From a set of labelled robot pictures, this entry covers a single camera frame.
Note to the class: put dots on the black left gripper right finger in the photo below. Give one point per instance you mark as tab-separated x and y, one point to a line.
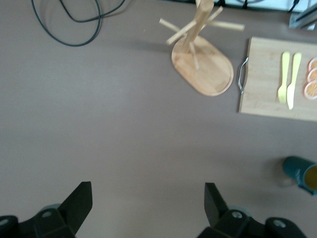
223	223

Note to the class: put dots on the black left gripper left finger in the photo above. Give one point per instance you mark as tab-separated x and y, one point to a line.
64	218

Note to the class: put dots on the dark green ribbed cup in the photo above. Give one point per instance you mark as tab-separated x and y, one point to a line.
294	171

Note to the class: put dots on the bamboo cutting board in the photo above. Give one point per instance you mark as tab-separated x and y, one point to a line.
262	86

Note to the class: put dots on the wooden mug tree stand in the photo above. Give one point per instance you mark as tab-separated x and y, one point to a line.
210	74

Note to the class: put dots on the yellow plastic knife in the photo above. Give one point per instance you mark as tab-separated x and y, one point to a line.
293	81

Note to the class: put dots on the orange slice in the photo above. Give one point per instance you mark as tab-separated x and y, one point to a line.
312	75
313	64
311	90

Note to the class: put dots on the yellow plastic fork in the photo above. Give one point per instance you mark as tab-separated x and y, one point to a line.
284	72

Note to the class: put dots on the metal table edge bracket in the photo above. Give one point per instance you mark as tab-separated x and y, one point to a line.
301	21

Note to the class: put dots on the white table edge rail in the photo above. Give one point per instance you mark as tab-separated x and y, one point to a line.
267	5

